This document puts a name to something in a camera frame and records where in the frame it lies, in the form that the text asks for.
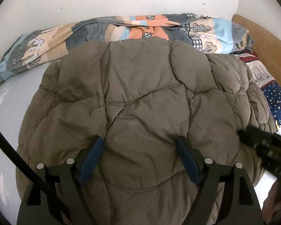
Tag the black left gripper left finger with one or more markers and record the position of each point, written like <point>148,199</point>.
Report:
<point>55,197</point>

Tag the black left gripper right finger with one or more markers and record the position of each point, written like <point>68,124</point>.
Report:
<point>239,203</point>

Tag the olive brown padded jacket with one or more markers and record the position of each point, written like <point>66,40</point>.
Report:
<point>139,95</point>

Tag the navy star print pillow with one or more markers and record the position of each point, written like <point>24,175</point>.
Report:
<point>270,87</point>

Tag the wooden headboard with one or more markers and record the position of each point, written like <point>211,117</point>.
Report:
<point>267,46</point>

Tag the light blue cloud bedsheet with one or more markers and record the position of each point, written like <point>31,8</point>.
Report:
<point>15,96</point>

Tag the patchwork cartoon print quilt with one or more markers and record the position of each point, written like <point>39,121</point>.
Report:
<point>204,33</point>

